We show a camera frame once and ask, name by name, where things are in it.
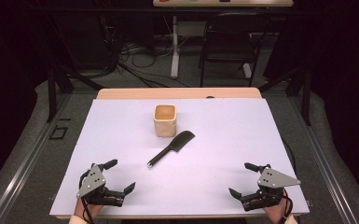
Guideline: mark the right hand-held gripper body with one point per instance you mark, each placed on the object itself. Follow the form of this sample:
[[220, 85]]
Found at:
[[273, 179]]

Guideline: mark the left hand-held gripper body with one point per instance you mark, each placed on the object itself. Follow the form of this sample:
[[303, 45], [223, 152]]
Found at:
[[91, 183]]

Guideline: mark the tan rectangular block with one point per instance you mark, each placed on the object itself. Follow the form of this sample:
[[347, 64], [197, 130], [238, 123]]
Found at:
[[165, 126]]

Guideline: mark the person's left hand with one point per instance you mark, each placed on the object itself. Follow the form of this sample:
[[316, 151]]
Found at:
[[80, 209]]

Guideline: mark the person's right hand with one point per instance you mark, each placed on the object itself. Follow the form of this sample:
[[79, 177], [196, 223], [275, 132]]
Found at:
[[275, 213]]

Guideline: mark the white board cover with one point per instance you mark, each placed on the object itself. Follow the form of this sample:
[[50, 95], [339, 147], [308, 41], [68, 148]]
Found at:
[[214, 155]]

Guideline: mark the wooden table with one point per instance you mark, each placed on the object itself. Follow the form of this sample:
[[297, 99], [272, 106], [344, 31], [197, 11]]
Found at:
[[168, 93]]

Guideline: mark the black metal stand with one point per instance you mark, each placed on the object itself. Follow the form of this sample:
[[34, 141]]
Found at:
[[306, 93], [52, 93]]

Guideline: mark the black chair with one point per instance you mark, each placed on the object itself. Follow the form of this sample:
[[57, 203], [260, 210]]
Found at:
[[230, 46]]

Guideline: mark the black curtain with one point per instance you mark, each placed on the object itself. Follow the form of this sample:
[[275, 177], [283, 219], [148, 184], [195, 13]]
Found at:
[[6, 77], [345, 77]]

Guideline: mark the black metal crossbar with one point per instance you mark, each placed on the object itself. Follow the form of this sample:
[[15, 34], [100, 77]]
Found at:
[[105, 11]]

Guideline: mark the white desk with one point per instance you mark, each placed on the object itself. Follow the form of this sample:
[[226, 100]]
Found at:
[[217, 3]]

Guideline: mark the aluminium floor rail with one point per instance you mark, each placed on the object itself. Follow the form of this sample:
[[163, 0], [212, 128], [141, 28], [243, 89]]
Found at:
[[323, 161], [28, 161]]

